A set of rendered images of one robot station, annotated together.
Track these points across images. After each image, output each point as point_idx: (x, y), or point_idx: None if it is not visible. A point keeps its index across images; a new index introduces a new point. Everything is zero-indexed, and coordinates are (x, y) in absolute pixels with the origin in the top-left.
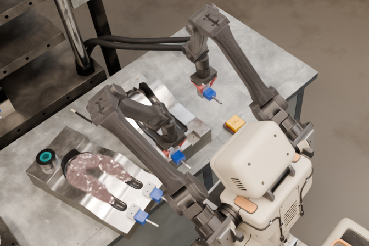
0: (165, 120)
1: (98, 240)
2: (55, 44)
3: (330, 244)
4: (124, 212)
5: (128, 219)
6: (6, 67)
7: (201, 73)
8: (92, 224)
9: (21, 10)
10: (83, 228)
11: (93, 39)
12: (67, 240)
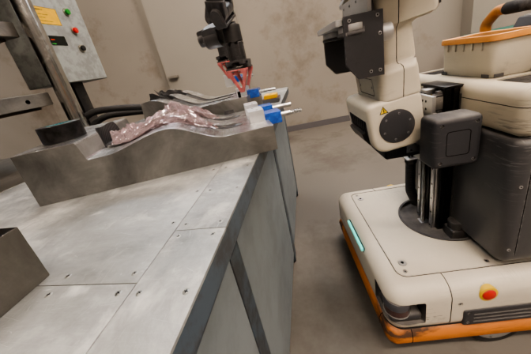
0: (231, 5)
1: (231, 171)
2: (39, 104)
3: (446, 40)
4: (243, 124)
5: (257, 122)
6: None
7: (225, 46)
8: (202, 171)
9: None
10: (189, 179)
11: (91, 109)
12: (169, 200)
